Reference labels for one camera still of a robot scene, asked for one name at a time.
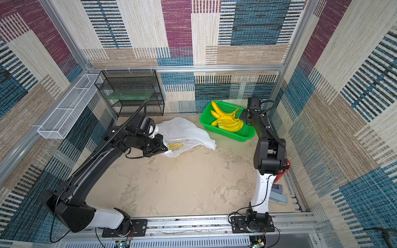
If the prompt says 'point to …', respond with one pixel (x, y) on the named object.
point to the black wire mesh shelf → (133, 79)
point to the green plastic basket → (244, 132)
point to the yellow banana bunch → (226, 122)
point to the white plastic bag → (179, 133)
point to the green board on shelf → (131, 94)
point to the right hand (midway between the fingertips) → (249, 119)
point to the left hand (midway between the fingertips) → (169, 148)
